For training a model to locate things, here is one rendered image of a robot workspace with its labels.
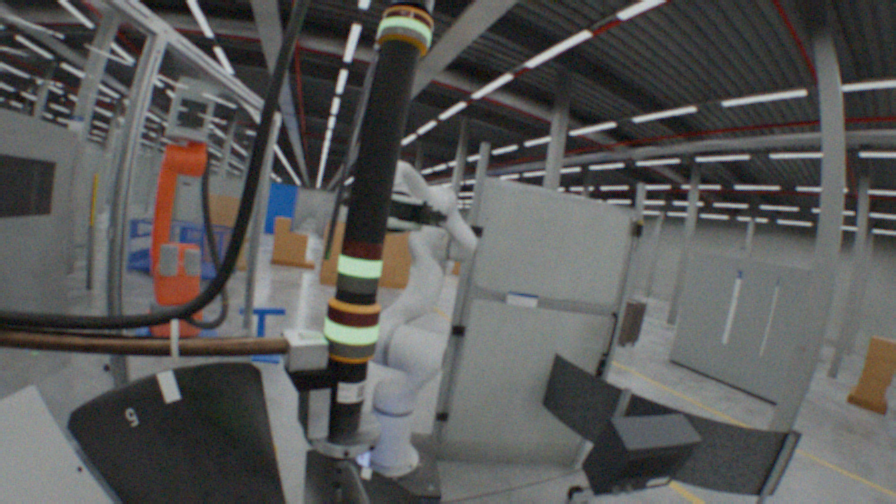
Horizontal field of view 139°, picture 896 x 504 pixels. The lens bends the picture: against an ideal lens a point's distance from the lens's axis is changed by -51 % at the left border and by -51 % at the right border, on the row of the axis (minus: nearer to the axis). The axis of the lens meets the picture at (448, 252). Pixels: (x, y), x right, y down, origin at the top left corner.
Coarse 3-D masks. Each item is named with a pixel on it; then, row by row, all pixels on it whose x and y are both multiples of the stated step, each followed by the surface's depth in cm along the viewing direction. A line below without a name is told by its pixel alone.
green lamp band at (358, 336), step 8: (328, 328) 25; (336, 328) 25; (344, 328) 25; (376, 328) 26; (336, 336) 25; (344, 336) 25; (352, 336) 25; (360, 336) 25; (368, 336) 26; (376, 336) 27
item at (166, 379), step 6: (162, 372) 27; (168, 372) 28; (162, 378) 27; (168, 378) 27; (162, 384) 27; (168, 384) 27; (174, 384) 28; (162, 390) 26; (168, 390) 27; (174, 390) 27; (168, 396) 26; (174, 396) 27
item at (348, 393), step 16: (400, 0) 23; (416, 0) 23; (432, 0) 25; (336, 368) 25; (352, 368) 26; (336, 384) 26; (352, 384) 26; (336, 400) 26; (352, 400) 26; (336, 416) 26; (352, 416) 26; (336, 432) 26; (352, 432) 26
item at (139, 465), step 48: (144, 384) 25; (192, 384) 29; (240, 384) 33; (96, 432) 19; (144, 432) 23; (192, 432) 26; (240, 432) 30; (144, 480) 21; (192, 480) 24; (240, 480) 27
